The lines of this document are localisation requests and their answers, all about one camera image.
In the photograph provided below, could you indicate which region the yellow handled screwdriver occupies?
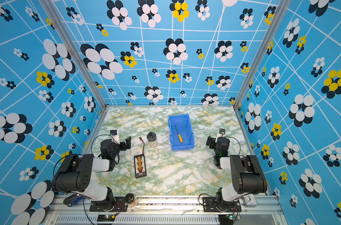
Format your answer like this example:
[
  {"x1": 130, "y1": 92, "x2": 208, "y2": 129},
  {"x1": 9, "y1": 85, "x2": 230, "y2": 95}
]
[{"x1": 175, "y1": 126, "x2": 183, "y2": 143}]

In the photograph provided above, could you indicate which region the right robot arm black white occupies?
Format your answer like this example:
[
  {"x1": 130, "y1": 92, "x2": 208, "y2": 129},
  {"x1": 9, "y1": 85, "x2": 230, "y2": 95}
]
[{"x1": 206, "y1": 136, "x2": 267, "y2": 203}]

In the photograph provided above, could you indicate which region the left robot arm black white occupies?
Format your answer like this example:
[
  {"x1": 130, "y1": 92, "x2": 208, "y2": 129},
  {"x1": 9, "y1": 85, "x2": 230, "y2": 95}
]
[{"x1": 52, "y1": 137, "x2": 132, "y2": 205}]

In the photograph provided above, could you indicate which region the blue plastic bin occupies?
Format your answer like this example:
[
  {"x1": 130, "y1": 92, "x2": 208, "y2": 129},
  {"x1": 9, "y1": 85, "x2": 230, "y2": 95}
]
[{"x1": 168, "y1": 114, "x2": 195, "y2": 151}]

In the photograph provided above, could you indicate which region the clear jar black lid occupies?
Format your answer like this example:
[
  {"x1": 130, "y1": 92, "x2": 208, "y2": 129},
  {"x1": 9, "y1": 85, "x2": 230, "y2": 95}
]
[{"x1": 147, "y1": 132, "x2": 158, "y2": 148}]

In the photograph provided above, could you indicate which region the black power distribution board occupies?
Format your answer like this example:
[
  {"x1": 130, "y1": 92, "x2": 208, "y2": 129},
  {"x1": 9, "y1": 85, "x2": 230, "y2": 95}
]
[{"x1": 134, "y1": 154, "x2": 147, "y2": 179}]

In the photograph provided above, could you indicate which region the black round knob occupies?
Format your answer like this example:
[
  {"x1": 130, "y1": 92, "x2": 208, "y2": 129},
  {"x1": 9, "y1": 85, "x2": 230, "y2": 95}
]
[{"x1": 125, "y1": 193, "x2": 135, "y2": 205}]

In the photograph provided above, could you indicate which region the small white clock box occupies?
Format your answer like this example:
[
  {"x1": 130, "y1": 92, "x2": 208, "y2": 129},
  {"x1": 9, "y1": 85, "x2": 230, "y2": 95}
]
[{"x1": 243, "y1": 194, "x2": 258, "y2": 207}]

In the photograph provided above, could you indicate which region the left circuit board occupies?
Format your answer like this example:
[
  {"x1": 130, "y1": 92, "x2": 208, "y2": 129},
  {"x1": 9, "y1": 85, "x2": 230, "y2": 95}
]
[{"x1": 97, "y1": 214, "x2": 116, "y2": 223}]

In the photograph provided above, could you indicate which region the circuit board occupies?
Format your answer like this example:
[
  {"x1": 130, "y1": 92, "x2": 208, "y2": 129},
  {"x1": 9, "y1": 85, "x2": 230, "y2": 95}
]
[
  {"x1": 218, "y1": 215, "x2": 235, "y2": 225},
  {"x1": 97, "y1": 214, "x2": 116, "y2": 223}
]

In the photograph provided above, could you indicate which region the right circuit board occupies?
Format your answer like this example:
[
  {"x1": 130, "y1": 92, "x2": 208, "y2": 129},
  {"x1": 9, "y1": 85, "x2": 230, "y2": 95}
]
[{"x1": 218, "y1": 215, "x2": 235, "y2": 225}]

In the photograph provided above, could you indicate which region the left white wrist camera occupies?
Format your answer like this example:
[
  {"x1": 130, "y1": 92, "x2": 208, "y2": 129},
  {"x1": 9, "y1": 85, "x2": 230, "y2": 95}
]
[{"x1": 110, "y1": 129, "x2": 120, "y2": 144}]

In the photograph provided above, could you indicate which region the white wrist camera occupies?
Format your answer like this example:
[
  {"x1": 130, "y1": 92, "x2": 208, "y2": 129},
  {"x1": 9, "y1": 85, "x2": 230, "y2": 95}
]
[
  {"x1": 215, "y1": 128, "x2": 225, "y2": 142},
  {"x1": 110, "y1": 129, "x2": 120, "y2": 144}
]

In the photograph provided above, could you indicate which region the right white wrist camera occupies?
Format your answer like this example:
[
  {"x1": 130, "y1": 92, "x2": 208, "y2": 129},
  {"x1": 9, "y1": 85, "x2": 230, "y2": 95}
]
[{"x1": 215, "y1": 128, "x2": 225, "y2": 142}]

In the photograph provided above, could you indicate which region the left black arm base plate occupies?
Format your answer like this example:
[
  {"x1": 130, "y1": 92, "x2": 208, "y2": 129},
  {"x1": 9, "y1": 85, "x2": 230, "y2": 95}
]
[{"x1": 89, "y1": 196, "x2": 128, "y2": 212}]

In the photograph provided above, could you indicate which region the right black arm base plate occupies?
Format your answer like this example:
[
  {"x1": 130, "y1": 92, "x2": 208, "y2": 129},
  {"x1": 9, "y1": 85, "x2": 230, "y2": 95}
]
[{"x1": 200, "y1": 196, "x2": 242, "y2": 213}]

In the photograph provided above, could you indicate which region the blue black tool handle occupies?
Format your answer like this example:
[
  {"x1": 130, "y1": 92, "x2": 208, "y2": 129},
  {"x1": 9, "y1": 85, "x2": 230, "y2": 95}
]
[{"x1": 63, "y1": 194, "x2": 84, "y2": 207}]

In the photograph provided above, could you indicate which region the aluminium front rail frame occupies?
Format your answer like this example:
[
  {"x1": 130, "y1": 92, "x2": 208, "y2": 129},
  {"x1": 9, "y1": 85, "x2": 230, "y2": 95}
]
[{"x1": 44, "y1": 196, "x2": 287, "y2": 225}]

